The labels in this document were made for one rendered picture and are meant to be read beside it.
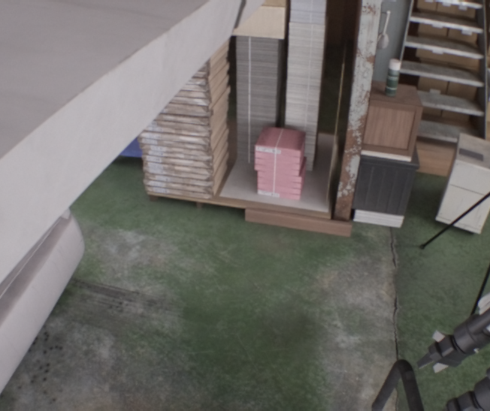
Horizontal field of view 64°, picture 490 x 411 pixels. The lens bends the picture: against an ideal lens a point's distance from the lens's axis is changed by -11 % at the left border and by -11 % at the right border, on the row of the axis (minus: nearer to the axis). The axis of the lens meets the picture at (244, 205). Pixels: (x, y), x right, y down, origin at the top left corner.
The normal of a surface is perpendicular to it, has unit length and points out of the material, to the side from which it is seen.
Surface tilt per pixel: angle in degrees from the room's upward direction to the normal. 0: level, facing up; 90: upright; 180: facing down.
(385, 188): 90
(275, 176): 90
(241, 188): 0
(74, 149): 106
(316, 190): 0
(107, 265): 0
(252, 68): 90
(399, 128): 90
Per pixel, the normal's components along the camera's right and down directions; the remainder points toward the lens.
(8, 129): 0.17, -0.72
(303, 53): -0.24, 0.61
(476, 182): -0.47, 0.55
